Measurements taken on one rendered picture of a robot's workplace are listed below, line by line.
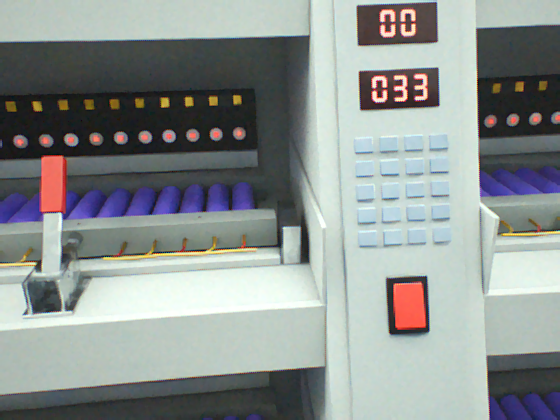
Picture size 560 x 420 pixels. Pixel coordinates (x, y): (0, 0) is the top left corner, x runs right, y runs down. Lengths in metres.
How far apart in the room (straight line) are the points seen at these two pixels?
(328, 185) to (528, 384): 0.31
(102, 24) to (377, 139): 0.17
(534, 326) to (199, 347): 0.20
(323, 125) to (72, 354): 0.20
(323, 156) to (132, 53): 0.27
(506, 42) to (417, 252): 0.31
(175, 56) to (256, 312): 0.29
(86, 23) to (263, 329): 0.20
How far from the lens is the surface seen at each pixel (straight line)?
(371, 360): 0.32
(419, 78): 0.31
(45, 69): 0.54
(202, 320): 0.31
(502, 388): 0.54
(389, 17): 0.32
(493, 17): 0.36
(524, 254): 0.39
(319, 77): 0.31
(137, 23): 0.33
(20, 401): 0.54
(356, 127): 0.30
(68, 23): 0.34
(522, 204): 0.41
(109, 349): 0.33
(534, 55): 0.58
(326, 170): 0.30
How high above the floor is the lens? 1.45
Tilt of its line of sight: 3 degrees down
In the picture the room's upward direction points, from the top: 3 degrees counter-clockwise
